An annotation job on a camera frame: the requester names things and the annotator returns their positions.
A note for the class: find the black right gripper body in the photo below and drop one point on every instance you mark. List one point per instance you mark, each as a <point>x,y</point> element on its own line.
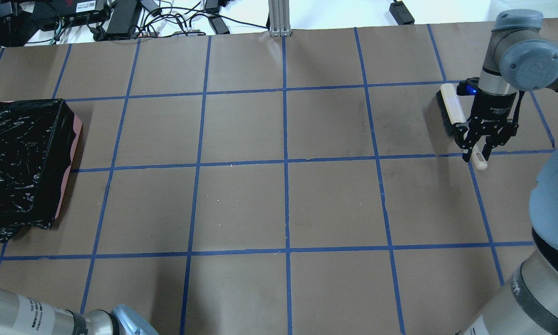
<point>493,109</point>

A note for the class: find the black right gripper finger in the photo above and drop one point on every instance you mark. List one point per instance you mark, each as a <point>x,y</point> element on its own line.
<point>500,137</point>
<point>465,142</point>

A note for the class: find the white hand brush black bristles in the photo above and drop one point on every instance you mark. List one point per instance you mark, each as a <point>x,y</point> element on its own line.
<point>452,112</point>

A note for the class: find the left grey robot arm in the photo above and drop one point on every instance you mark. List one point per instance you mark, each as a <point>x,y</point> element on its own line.
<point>20,315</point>

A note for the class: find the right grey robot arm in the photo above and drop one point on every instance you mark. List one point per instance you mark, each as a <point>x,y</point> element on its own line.
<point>518,196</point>

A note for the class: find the pink bin with black liner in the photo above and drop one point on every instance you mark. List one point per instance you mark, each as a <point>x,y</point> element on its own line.
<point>36,152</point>

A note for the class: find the black power adapter brick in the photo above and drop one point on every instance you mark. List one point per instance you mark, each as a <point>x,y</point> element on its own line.
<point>401,13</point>

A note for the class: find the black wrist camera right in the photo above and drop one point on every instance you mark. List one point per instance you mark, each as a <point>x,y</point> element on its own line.
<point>467,87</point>

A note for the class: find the aluminium frame post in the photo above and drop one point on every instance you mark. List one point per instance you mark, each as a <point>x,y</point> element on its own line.
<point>279,19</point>

